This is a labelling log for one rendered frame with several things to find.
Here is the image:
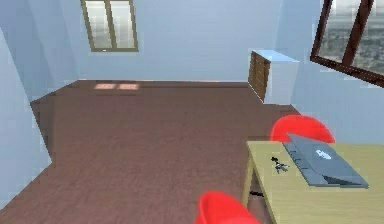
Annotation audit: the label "white brown chest of drawers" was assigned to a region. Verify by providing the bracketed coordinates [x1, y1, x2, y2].
[247, 49, 301, 106]

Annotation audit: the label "red chair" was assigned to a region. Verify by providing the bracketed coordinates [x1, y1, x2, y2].
[194, 190, 262, 224]
[269, 114, 336, 144]

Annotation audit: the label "small black keys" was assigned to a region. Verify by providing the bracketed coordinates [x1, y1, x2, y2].
[270, 155, 290, 175]

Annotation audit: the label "olive framed window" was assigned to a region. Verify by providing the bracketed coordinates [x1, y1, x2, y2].
[80, 0, 140, 53]

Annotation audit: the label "grey laptop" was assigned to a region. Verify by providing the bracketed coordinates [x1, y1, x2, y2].
[282, 133, 370, 190]

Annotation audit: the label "pale wooden table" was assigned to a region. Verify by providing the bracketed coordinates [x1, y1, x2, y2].
[241, 140, 384, 224]

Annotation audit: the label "dark brown framed window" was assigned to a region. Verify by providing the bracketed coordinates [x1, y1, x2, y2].
[309, 0, 384, 89]

